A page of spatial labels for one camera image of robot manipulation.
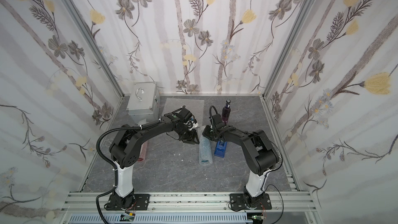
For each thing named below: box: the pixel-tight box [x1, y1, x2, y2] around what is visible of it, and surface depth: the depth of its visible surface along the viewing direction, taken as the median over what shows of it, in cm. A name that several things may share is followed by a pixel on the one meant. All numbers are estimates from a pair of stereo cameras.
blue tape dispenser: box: [214, 140, 228, 159], surface depth 90 cm
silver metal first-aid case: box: [125, 81, 161, 124], surface depth 100 cm
